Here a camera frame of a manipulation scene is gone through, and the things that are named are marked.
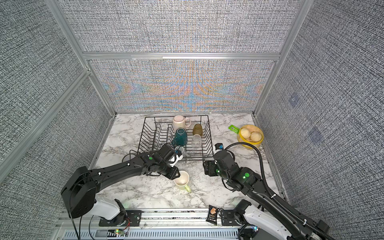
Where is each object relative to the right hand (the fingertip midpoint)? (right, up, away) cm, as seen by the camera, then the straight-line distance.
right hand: (208, 160), depth 74 cm
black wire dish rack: (-10, +11, +27) cm, 31 cm away
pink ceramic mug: (-17, +20, +23) cm, 35 cm away
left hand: (-14, -9, +6) cm, 18 cm away
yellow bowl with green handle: (+24, +9, +26) cm, 36 cm away
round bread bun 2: (+34, +10, +24) cm, 43 cm away
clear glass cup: (-5, +7, +18) cm, 20 cm away
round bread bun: (+28, +13, +25) cm, 40 cm away
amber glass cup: (-5, +15, +25) cm, 29 cm away
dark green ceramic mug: (-16, +10, +20) cm, 27 cm away
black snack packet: (+1, -27, -1) cm, 27 cm away
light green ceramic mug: (-14, -14, +9) cm, 22 cm away
